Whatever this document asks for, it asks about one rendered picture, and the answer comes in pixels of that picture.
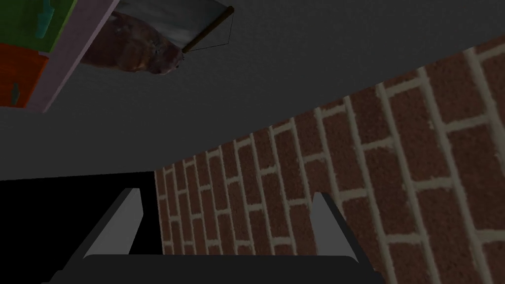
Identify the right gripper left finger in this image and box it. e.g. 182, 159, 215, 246
82, 187, 144, 260

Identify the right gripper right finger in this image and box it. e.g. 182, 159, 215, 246
309, 192, 360, 263

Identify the grey hanging scroll picture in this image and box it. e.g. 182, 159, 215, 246
80, 0, 235, 75

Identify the green and orange wall picture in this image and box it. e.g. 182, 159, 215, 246
0, 0, 120, 114

